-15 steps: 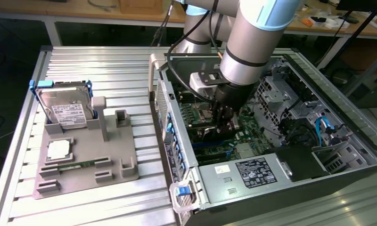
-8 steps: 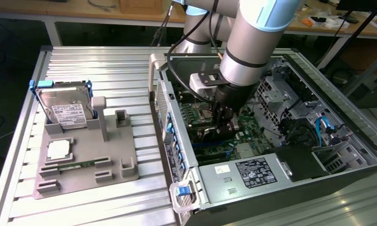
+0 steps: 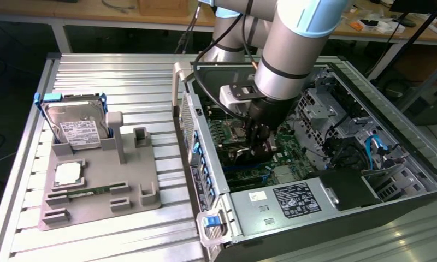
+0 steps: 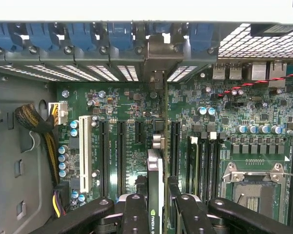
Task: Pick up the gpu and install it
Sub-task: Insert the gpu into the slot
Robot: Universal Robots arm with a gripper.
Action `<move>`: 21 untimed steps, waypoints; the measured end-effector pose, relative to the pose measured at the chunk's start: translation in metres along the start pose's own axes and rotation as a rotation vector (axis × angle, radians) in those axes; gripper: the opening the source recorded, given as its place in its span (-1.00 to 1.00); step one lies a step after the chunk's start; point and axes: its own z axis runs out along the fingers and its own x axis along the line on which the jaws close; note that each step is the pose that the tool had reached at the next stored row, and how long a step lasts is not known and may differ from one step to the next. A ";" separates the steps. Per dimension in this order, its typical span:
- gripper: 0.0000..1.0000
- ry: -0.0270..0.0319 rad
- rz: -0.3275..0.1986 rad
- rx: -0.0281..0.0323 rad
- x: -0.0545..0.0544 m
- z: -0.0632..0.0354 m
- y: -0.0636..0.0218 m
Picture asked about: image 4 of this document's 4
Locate RAM slot white clips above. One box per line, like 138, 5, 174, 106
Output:
188, 136, 200, 197
208, 131, 218, 200

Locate black long expansion slot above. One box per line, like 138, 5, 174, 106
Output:
170, 120, 181, 180
116, 119, 127, 197
98, 119, 110, 198

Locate CPU socket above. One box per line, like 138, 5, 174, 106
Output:
220, 161, 288, 223

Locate white PCI expansion slot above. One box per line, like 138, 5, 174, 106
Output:
79, 115, 93, 194

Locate black short expansion slot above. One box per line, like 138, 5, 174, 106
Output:
135, 120, 144, 144

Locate green Dell motherboard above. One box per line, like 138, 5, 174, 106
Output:
56, 81, 293, 226

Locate white power connector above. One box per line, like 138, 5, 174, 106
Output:
48, 100, 69, 126

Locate open metal PC case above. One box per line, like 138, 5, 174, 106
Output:
0, 20, 293, 234

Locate silver rear port block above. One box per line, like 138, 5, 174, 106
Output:
229, 62, 243, 81
251, 62, 268, 81
268, 62, 288, 89
212, 62, 227, 81

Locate blue card retention clip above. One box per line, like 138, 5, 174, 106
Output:
67, 22, 98, 52
106, 22, 135, 52
26, 22, 61, 52
0, 22, 24, 53
188, 23, 221, 53

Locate black power connector with wires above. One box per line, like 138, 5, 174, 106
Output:
52, 181, 72, 219

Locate braided black yellow cable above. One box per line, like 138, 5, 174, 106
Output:
14, 103, 62, 188

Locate red black twisted wire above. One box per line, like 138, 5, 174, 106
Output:
217, 71, 293, 98

